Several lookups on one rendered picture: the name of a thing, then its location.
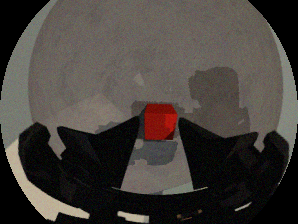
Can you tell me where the red cube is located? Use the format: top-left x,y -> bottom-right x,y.
144,104 -> 177,140

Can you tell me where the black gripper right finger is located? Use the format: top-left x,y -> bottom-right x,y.
178,117 -> 258,190

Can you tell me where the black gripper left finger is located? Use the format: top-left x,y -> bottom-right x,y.
57,116 -> 140,189

